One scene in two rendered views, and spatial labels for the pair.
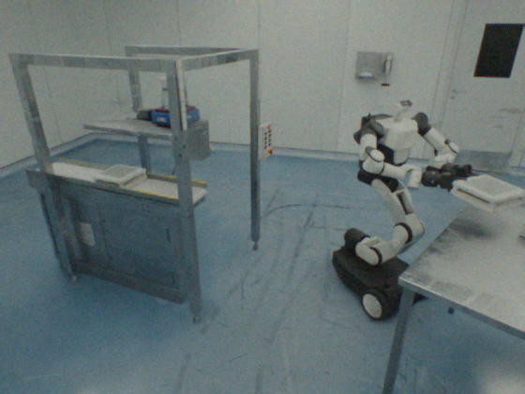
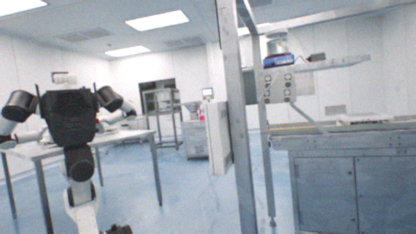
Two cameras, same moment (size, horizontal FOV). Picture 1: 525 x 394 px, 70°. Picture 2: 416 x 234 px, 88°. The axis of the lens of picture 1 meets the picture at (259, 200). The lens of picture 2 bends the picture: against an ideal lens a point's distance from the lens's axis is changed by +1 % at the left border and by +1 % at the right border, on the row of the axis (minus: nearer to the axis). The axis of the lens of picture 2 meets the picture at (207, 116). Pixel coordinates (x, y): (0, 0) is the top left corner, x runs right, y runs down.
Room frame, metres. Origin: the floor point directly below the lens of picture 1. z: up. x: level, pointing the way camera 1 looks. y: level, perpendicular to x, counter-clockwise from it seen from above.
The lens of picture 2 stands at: (3.66, -0.14, 1.11)
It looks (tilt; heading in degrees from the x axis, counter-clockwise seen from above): 4 degrees down; 176
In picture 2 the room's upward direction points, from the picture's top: 6 degrees counter-clockwise
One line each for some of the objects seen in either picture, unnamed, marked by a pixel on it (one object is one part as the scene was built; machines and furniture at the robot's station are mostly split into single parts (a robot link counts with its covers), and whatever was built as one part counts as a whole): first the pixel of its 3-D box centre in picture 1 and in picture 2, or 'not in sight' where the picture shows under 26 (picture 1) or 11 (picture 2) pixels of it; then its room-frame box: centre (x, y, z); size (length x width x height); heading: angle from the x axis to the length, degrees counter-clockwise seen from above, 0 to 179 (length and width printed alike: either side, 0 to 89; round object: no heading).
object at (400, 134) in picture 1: (386, 139); (71, 115); (2.38, -0.83, 1.12); 0.34 x 0.30 x 0.36; 121
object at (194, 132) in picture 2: not in sight; (201, 137); (-0.71, -0.05, 0.38); 0.63 x 0.57 x 0.76; 74
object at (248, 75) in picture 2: not in sight; (261, 84); (-2.80, 1.99, 1.43); 1.38 x 0.01 x 1.16; 74
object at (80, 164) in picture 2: (378, 175); (79, 161); (2.40, -0.82, 0.85); 0.28 x 0.13 x 0.18; 31
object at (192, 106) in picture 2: not in sight; (196, 110); (-0.77, -0.08, 0.95); 0.49 x 0.36 x 0.37; 74
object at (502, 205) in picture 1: (487, 196); not in sight; (1.78, -1.19, 0.98); 0.24 x 0.24 x 0.02; 24
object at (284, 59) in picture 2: (176, 114); (278, 62); (2.18, 0.48, 1.32); 0.21 x 0.20 x 0.09; 157
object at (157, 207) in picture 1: (112, 188); (377, 134); (2.37, 1.01, 0.77); 1.30 x 0.29 x 0.10; 67
